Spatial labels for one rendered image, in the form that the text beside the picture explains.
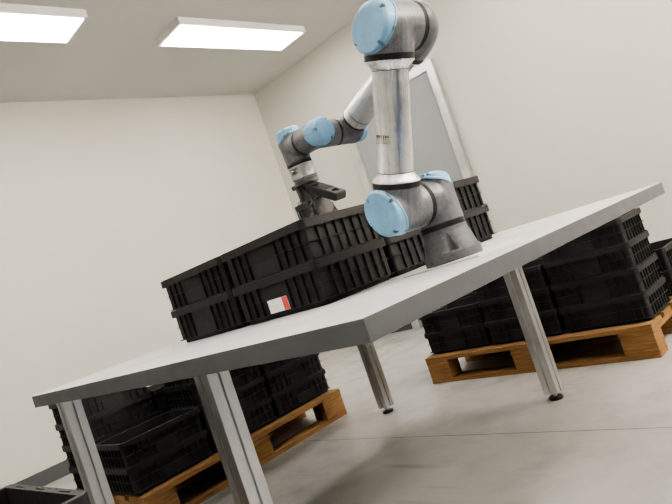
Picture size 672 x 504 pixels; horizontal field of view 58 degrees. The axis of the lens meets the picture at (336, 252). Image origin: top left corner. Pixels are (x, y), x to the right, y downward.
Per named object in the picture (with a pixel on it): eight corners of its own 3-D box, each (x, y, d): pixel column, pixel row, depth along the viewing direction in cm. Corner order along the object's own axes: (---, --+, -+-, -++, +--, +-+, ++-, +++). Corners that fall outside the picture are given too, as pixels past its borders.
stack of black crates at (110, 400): (147, 455, 327) (120, 376, 328) (173, 454, 306) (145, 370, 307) (75, 491, 298) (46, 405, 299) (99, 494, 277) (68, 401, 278)
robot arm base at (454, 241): (495, 246, 154) (482, 209, 154) (454, 261, 145) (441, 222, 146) (454, 257, 166) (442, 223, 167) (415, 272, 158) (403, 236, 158)
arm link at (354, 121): (441, -10, 146) (344, 122, 182) (411, -12, 139) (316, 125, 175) (467, 26, 143) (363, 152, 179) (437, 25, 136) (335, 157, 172)
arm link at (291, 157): (283, 126, 167) (268, 136, 174) (298, 163, 168) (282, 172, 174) (305, 121, 172) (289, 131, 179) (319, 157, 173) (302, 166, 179)
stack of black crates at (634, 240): (674, 301, 272) (640, 206, 273) (654, 320, 251) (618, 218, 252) (588, 315, 300) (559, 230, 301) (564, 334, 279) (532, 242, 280)
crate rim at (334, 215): (376, 208, 175) (373, 201, 175) (302, 228, 154) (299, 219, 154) (292, 243, 204) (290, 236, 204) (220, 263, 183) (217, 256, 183)
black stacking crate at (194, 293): (301, 270, 203) (290, 238, 204) (230, 293, 183) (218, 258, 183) (237, 293, 232) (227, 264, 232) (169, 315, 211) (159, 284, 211)
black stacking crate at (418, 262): (455, 253, 196) (443, 218, 196) (399, 276, 175) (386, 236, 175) (369, 279, 224) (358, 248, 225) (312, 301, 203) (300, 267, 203)
